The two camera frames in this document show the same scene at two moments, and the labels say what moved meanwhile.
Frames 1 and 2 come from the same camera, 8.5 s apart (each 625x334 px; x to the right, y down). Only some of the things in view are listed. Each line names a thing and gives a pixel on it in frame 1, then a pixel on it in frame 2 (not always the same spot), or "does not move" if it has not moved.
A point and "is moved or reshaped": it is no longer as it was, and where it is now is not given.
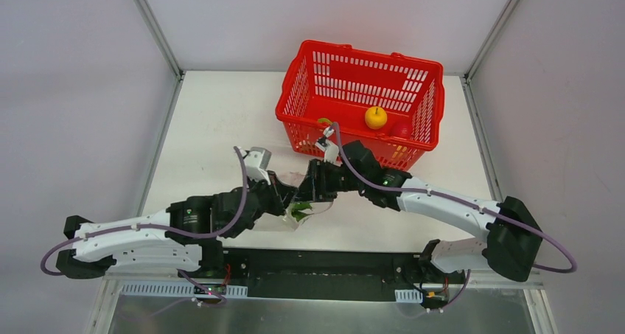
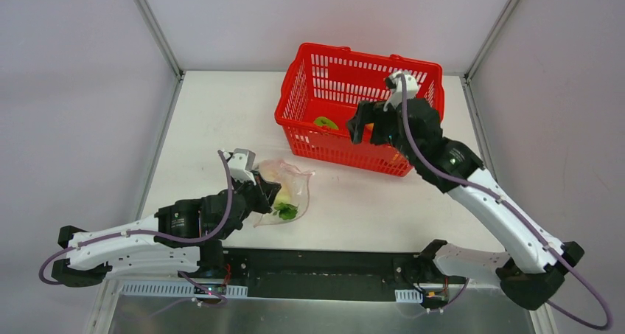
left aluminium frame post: (154, 27) does not move
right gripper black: (313, 181) to (381, 124)
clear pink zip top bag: (286, 222) is moved or reshaped
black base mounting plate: (294, 273) does not move
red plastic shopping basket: (393, 103) does not move
